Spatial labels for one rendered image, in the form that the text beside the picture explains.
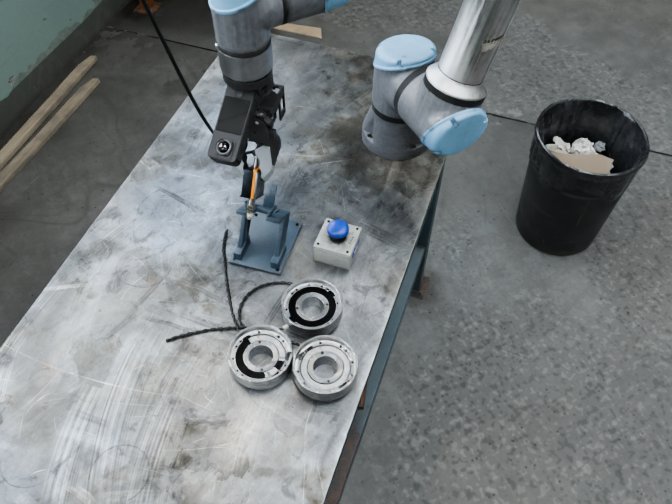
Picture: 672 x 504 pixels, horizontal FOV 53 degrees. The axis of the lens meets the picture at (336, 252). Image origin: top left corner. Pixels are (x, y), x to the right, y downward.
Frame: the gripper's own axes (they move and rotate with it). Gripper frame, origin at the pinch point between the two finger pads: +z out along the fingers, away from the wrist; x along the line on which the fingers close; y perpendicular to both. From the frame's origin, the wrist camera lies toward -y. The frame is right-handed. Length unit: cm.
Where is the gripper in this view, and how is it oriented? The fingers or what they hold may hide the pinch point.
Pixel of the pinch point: (254, 175)
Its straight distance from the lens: 111.4
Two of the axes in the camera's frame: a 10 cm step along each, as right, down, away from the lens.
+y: 2.8, -7.6, 5.8
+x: -9.6, -2.3, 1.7
